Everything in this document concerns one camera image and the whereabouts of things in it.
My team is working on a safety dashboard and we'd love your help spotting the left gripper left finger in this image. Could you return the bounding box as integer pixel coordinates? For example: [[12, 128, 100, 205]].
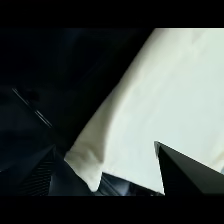
[[0, 144, 94, 197]]

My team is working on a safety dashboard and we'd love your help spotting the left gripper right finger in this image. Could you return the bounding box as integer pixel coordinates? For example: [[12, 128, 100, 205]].
[[154, 140, 224, 197]]

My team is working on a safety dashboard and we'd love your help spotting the cream shirt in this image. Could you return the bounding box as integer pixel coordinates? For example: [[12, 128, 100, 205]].
[[63, 28, 224, 195]]

